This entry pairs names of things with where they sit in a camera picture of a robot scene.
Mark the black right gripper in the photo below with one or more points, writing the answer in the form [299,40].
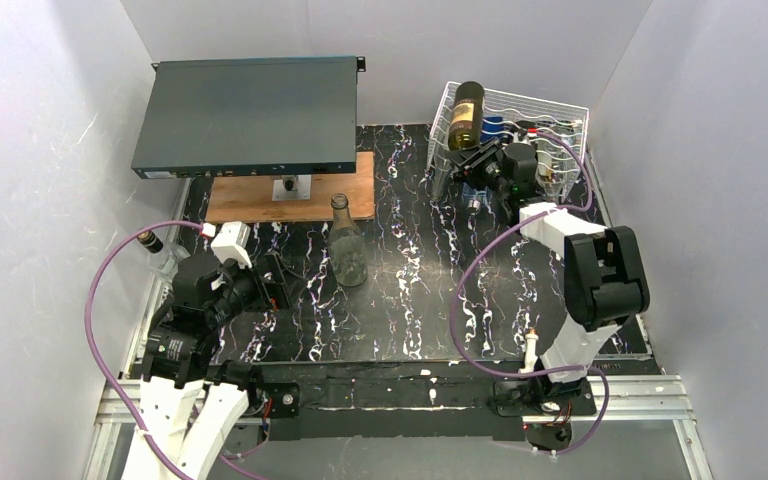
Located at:
[479,163]

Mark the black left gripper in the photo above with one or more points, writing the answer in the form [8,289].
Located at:
[272,281]

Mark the clear glass bottle gold label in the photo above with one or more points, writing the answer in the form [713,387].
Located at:
[441,168]

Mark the dark wine bottle white label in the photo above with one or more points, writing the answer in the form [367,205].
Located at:
[465,128]

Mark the blue rectangular glass bottle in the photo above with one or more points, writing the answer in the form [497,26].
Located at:
[476,199]

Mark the dark green bottle silver neck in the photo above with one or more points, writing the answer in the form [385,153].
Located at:
[518,130]

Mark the clear glass bottle tall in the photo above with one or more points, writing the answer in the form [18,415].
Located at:
[346,246]

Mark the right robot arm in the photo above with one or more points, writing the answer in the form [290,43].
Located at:
[605,287]

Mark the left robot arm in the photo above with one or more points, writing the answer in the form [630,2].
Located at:
[188,405]

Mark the clear bottle black cap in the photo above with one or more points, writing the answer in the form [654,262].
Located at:
[163,258]

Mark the wooden board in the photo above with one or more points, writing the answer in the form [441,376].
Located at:
[249,199]

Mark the white plastic peg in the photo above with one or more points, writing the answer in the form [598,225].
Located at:
[530,356]

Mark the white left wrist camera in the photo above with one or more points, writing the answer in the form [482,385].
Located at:
[229,242]

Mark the white wire wine rack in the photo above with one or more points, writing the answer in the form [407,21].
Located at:
[567,124]

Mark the metal stand post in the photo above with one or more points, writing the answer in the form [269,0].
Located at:
[292,188]

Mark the grey network switch box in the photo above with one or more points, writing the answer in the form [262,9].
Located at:
[273,117]

